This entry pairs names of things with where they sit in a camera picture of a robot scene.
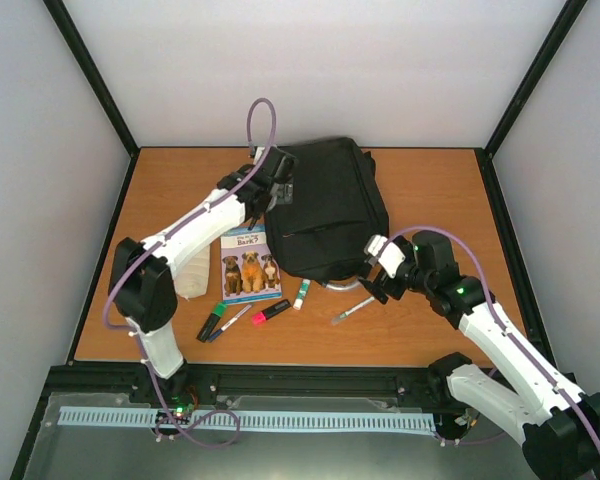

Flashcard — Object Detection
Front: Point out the beige fabric pencil case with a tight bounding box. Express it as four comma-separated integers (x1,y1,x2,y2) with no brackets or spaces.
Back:
174,245,210,300

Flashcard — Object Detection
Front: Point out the silver white pen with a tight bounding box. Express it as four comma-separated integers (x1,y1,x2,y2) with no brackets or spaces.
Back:
331,296,376,325

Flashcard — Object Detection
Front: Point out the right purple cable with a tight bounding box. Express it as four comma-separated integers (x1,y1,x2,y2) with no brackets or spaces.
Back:
379,225,600,480

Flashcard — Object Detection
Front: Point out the purple cable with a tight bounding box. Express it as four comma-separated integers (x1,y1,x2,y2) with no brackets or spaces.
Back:
379,225,600,480
102,97,278,449

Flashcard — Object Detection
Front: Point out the green black highlighter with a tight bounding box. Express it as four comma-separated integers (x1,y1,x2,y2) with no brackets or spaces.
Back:
196,302,227,343

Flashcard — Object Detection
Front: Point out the white glue stick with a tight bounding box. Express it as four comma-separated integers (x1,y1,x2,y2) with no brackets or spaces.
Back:
293,279,311,310

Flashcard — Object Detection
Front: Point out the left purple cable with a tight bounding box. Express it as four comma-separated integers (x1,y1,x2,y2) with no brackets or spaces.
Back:
102,97,278,449

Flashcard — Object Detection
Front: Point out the black frame post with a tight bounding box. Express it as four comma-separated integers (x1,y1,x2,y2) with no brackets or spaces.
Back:
484,0,588,161
43,0,140,160

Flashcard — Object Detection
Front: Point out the black student backpack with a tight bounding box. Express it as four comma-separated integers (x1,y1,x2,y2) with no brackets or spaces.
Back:
264,137,389,282

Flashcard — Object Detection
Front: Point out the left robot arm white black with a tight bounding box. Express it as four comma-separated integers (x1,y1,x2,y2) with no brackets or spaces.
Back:
103,147,297,403

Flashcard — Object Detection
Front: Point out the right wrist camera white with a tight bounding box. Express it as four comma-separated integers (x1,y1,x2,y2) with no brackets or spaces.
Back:
364,235,406,279

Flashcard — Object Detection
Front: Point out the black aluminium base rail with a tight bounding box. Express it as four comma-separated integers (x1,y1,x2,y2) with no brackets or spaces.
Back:
42,362,462,413

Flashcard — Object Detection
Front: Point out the pink black highlighter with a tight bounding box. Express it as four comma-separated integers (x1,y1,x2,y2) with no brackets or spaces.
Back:
251,299,291,326

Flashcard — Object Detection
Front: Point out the blue white marker pen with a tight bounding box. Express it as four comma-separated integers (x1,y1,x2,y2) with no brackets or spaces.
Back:
207,303,254,343

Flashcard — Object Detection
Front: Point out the right black frame post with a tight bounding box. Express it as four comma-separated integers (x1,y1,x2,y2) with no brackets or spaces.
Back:
484,0,588,161

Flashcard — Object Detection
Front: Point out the left black frame post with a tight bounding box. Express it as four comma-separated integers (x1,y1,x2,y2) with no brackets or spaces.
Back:
43,0,140,160

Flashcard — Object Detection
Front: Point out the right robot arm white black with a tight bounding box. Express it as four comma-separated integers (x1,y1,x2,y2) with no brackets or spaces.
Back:
360,226,600,479

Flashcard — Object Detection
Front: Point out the dog picture book purple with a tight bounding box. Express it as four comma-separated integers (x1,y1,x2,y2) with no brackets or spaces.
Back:
220,224,282,305

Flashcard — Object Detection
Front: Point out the light blue cable duct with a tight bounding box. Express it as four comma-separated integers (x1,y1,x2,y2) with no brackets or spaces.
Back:
57,406,435,436

